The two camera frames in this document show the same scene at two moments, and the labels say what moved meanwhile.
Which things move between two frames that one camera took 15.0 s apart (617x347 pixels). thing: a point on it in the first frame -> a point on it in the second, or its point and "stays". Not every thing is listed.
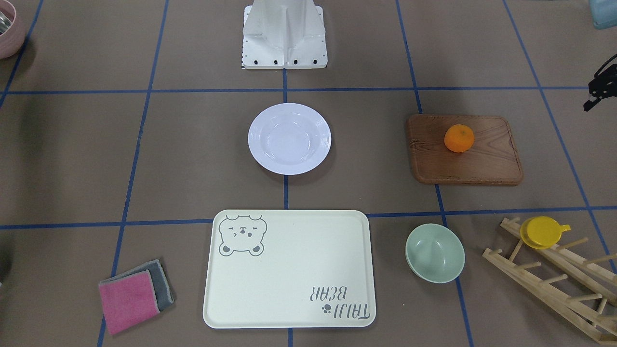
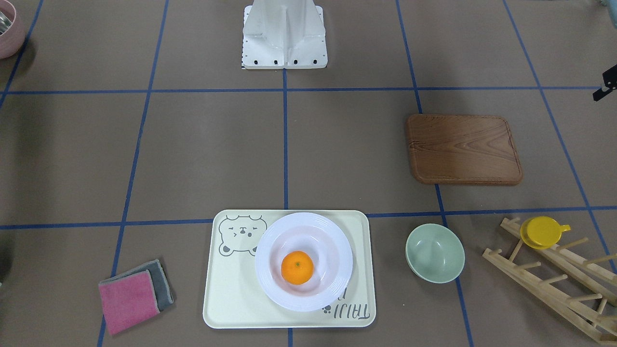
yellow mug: x=541 y=232 stays
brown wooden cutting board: x=493 y=159 stays
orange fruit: x=459 y=138 -> x=297 y=267
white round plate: x=289 y=139 -> x=324 y=242
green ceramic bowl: x=435 y=253 stays
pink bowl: x=12 y=40 stays
